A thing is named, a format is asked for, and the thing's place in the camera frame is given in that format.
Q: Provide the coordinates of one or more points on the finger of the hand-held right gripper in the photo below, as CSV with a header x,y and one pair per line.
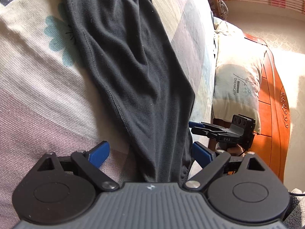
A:
x,y
193,124
202,132

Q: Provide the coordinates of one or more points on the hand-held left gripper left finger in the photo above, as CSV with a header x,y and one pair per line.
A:
x,y
100,153

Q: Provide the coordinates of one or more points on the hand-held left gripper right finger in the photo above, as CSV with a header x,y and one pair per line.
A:
x,y
202,154

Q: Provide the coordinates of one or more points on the dark grey pants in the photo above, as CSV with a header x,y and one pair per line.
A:
x,y
133,76

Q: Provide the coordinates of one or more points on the person's right hand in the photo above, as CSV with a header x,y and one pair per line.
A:
x,y
236,150

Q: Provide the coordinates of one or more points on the wooden headboard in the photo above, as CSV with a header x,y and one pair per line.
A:
x,y
274,114

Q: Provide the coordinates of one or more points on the large beige printed pillow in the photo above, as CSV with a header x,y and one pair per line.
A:
x,y
236,76

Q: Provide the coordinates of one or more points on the small beige pillow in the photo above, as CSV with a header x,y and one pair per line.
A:
x,y
226,29

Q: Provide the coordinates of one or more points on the bed with patchwork sheet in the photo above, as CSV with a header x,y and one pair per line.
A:
x,y
35,76

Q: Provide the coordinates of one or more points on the grey patterned cloth bundle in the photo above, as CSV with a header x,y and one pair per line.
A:
x,y
222,8

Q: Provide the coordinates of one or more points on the wooden nightstand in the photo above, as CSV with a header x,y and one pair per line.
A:
x,y
214,2

